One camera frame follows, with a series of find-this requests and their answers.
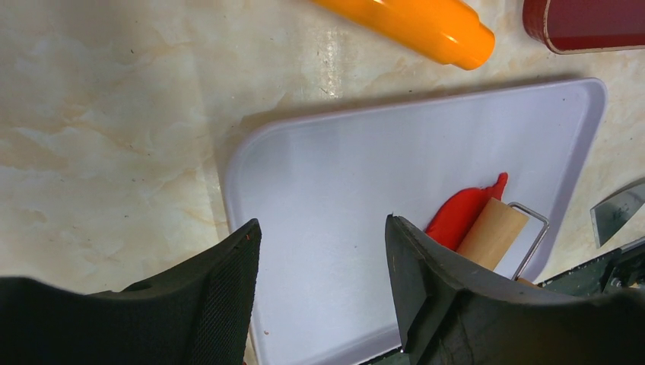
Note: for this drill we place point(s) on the orange plastic rolling pin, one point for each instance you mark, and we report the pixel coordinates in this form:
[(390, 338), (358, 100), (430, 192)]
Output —
[(449, 32)]

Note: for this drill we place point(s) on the wooden dough roller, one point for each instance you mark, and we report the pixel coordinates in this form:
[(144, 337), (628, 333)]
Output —
[(494, 232)]

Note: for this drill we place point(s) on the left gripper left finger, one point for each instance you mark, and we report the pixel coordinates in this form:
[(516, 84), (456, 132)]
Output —
[(197, 312)]

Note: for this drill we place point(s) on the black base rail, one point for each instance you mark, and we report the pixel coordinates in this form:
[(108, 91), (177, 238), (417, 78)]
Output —
[(621, 268)]

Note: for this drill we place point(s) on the lavender plastic tray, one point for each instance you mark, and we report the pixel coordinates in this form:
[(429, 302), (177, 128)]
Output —
[(322, 187)]

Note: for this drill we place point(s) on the metal scraper wooden handle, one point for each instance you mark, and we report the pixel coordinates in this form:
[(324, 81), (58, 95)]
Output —
[(612, 213)]

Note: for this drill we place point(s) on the red dough lump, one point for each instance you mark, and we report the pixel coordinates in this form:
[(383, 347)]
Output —
[(456, 216)]

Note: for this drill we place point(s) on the dark red lacquer tray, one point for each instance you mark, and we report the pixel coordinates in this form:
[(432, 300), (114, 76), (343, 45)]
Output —
[(581, 26)]

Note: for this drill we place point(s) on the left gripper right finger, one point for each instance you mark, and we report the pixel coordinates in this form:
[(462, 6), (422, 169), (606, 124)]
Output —
[(452, 311)]

